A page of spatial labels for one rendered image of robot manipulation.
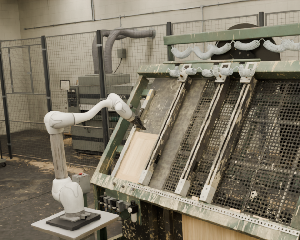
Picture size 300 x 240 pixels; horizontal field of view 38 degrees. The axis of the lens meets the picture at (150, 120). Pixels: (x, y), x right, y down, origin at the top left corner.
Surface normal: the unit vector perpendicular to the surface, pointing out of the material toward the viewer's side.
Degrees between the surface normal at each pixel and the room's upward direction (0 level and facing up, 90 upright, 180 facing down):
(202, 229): 90
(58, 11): 90
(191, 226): 90
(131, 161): 54
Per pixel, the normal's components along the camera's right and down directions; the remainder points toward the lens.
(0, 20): 0.79, 0.04
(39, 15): -0.61, 0.15
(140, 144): -0.64, -0.47
